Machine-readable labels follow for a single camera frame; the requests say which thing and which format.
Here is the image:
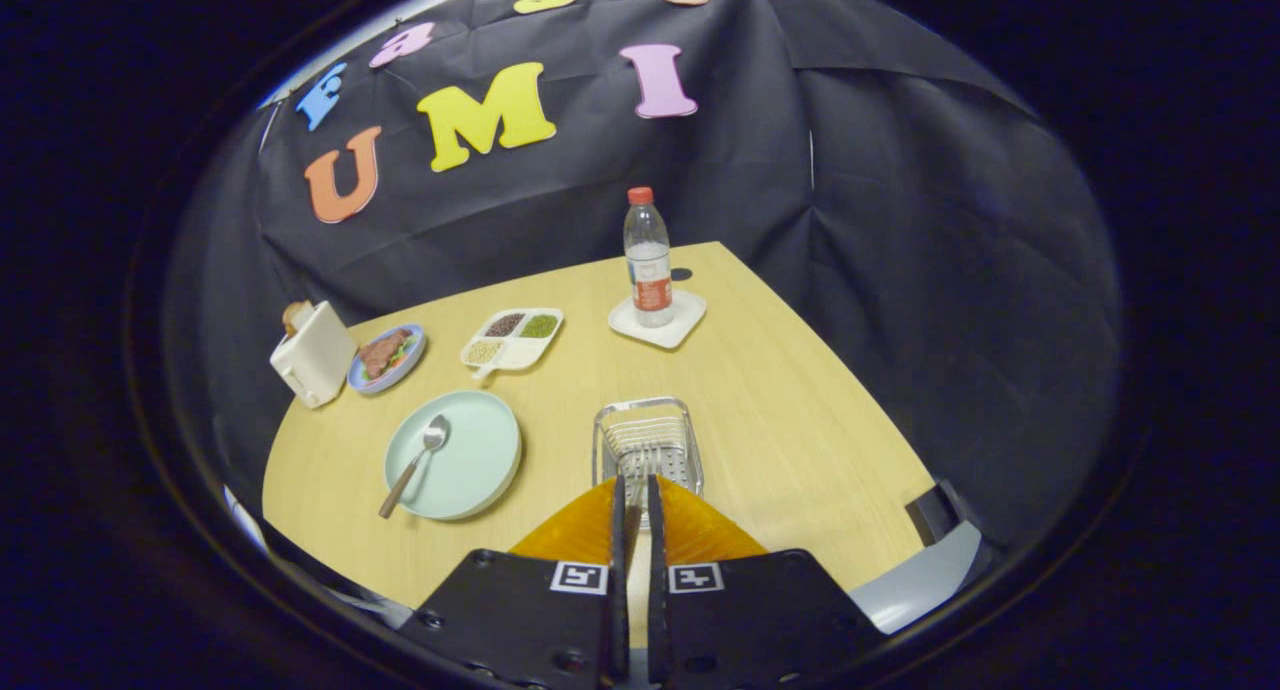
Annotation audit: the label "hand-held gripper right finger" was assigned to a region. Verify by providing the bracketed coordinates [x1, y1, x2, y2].
[645, 475, 887, 687]

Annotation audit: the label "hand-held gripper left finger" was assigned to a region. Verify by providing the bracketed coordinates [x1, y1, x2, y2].
[400, 475, 631, 690]

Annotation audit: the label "wooden handled metal spoon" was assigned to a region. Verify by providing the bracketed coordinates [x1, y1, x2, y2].
[378, 415, 451, 519]

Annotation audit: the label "pale green plate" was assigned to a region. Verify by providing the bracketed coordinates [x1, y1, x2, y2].
[384, 390, 523, 522]

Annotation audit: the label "black chair back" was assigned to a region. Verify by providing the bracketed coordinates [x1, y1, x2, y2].
[905, 478, 966, 548]

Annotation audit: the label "white divided grain dish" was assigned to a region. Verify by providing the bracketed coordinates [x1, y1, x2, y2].
[460, 308, 564, 381]

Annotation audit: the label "small blue plate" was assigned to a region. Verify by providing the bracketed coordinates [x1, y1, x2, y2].
[347, 324, 428, 396]

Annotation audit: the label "brown meat slices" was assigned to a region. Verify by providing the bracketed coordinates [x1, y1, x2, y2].
[358, 330, 413, 379]

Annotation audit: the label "white square coaster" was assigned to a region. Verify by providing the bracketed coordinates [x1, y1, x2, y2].
[608, 288, 707, 350]

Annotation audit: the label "white toaster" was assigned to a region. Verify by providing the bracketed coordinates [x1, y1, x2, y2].
[270, 301, 358, 409]

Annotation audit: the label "red capped water bottle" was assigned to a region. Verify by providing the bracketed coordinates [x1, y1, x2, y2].
[623, 187, 675, 328]

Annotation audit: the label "black backdrop cloth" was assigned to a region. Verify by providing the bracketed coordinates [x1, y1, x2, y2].
[165, 0, 1121, 551]

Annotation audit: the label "metal wire cutlery basket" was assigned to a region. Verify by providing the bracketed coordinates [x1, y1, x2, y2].
[592, 397, 705, 531]

